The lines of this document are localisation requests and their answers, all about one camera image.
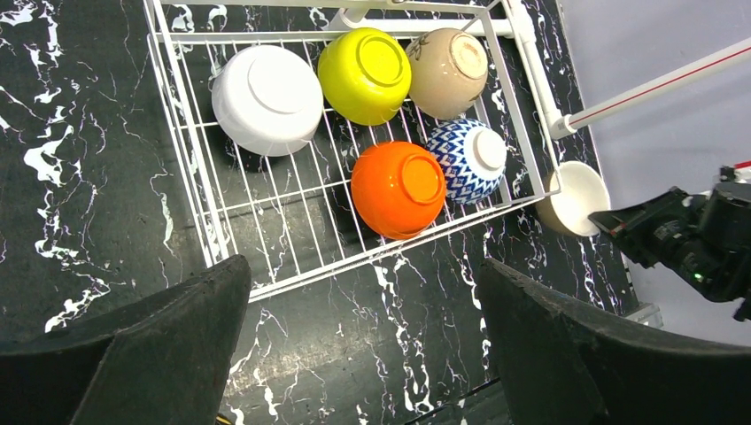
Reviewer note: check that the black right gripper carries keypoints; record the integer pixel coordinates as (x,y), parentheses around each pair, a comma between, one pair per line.
(705,240)

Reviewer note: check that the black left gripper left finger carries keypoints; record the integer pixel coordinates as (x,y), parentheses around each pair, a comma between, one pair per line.
(164,359)

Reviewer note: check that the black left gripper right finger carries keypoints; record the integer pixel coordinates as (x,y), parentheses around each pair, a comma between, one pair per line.
(563,361)

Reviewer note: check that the cream white bowl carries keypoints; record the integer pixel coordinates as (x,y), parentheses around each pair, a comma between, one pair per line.
(579,191)

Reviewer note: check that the blue patterned bowl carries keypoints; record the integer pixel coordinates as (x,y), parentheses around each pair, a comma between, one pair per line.
(472,156)

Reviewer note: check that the orange bowl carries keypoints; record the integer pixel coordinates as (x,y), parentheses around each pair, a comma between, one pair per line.
(398,189)

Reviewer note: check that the beige floral bowl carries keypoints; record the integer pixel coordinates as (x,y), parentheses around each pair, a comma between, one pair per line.
(449,72)

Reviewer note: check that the yellow-green bowl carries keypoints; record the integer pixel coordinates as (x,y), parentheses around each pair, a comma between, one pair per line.
(365,76)

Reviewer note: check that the black yellow screwdriver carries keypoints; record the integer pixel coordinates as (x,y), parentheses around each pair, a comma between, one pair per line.
(221,419)

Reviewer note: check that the white diagonal PVC pole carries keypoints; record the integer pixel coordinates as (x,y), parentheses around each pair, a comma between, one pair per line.
(698,69)

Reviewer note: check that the aluminium extrusion frame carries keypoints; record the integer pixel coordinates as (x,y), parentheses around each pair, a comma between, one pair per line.
(647,314)

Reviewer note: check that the white wire dish rack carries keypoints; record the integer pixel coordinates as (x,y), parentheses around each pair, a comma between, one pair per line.
(293,217)

